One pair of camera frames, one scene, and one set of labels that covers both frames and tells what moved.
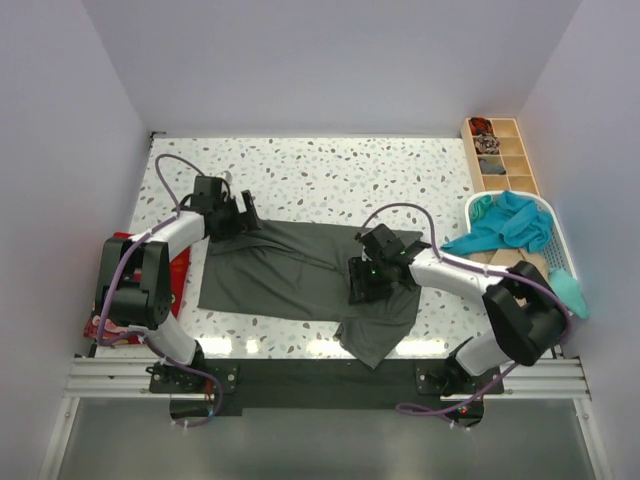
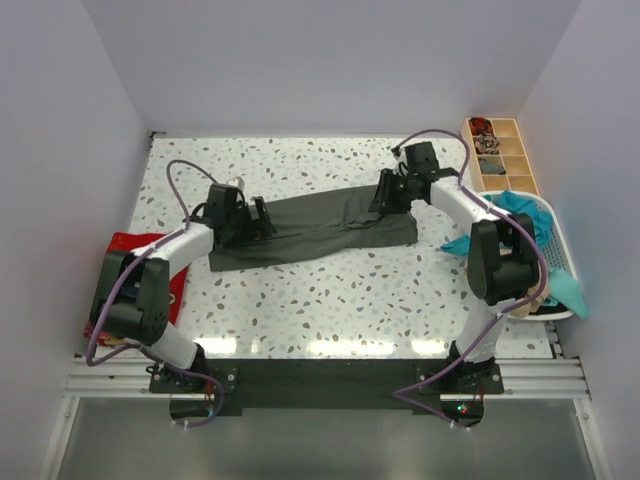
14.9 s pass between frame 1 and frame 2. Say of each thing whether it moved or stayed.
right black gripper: moved
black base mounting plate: stayed
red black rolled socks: stayed
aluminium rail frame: stayed
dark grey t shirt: moved
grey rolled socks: stayed
